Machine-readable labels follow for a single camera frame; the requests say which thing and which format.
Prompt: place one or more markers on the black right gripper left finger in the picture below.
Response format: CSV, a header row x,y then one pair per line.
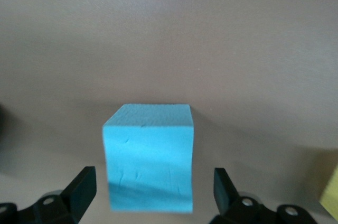
x,y
85,187

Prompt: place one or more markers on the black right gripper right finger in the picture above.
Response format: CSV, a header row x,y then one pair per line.
x,y
224,192

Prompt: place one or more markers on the light blue foam block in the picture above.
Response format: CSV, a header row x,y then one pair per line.
x,y
148,155

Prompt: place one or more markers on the yellow foam block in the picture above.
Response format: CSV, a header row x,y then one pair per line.
x,y
332,192

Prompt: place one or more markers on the brown table cover sheet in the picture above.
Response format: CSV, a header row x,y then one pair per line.
x,y
169,36

